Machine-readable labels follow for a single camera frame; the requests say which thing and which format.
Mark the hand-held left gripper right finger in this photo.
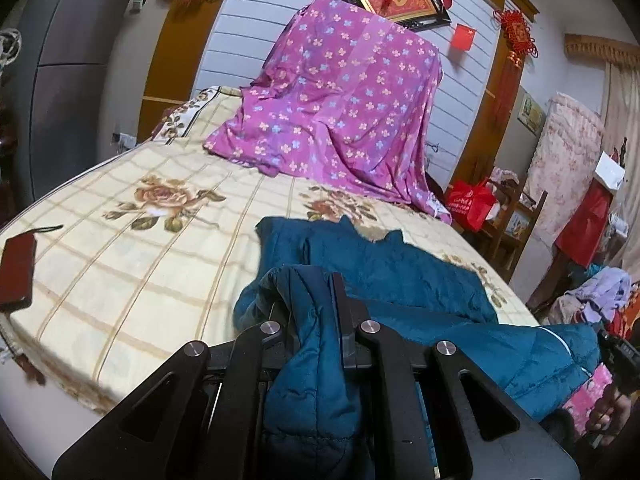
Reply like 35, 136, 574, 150
330, 273, 582, 480

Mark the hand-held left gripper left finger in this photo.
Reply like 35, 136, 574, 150
52, 319, 287, 480

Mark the teal puffer jacket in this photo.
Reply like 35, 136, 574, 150
234, 216, 602, 480

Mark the pile of clothes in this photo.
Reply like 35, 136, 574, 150
547, 264, 640, 332

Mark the person's right hand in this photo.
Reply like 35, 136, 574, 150
585, 385, 634, 448

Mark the pink printed cloth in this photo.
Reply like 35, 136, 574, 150
564, 364, 609, 437

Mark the red cloth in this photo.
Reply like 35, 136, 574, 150
555, 180, 614, 268

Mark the floral checked bed blanket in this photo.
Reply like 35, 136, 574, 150
0, 85, 540, 417

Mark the wooden chair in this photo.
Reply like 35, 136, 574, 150
480, 170, 549, 282

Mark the red shopping bag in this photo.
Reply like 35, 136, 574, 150
445, 177, 499, 233

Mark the white paper sheet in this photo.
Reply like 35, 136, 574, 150
594, 152, 626, 192

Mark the pink floral quilt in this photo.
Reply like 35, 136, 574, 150
527, 92, 606, 247

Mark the purple floral sheet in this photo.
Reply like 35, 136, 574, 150
202, 0, 453, 226

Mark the dark red phone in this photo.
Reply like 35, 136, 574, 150
0, 234, 39, 312

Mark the beige curtain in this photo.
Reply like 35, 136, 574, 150
564, 33, 640, 272

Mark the wooden slatted headboard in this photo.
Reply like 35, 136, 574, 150
137, 0, 541, 187

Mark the red paper square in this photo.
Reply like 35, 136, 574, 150
450, 24, 477, 54

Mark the grey wardrobe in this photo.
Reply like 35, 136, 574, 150
0, 0, 152, 231

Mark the red knot ornament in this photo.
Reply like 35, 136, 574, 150
492, 7, 539, 67

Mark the small framed wall picture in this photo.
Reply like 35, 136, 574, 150
517, 95, 546, 137

